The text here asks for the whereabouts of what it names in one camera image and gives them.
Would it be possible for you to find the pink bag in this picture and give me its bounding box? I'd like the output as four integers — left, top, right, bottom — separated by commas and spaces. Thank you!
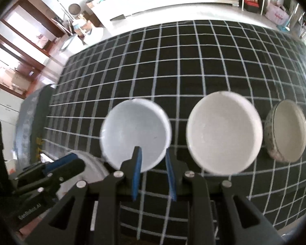
266, 3, 290, 26

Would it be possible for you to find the white television cabinet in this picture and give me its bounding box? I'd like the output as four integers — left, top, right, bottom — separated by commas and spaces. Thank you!
89, 0, 241, 28

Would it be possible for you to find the white mop pole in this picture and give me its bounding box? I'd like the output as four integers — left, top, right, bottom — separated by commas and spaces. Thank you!
47, 0, 74, 21

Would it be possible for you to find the bluish white bowl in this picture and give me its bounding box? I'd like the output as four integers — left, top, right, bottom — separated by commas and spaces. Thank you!
99, 98, 172, 171

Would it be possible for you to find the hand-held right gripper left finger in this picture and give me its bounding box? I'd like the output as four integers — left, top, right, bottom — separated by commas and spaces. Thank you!
25, 146, 143, 245

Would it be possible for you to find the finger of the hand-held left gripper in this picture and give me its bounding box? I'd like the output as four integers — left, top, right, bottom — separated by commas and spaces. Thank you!
13, 158, 86, 196
15, 153, 78, 182

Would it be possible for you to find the green patterned bowl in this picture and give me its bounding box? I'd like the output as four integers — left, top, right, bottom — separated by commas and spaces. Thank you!
264, 99, 306, 163

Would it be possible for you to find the white bowl with pink flower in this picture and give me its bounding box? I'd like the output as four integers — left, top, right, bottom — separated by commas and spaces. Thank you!
186, 90, 264, 175

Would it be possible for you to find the black checked tablecloth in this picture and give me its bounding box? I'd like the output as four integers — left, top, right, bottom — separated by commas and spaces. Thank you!
44, 20, 306, 231

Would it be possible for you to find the brown door frame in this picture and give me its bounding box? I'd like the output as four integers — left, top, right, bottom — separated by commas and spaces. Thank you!
0, 0, 64, 46

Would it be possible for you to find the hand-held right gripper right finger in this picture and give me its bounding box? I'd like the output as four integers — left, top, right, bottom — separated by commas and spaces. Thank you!
165, 152, 281, 245

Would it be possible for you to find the plain white plate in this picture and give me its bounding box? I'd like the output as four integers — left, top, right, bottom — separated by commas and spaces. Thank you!
66, 150, 110, 184

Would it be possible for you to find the brown wooden door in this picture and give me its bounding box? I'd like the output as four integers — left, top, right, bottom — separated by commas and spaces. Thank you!
0, 29, 46, 100

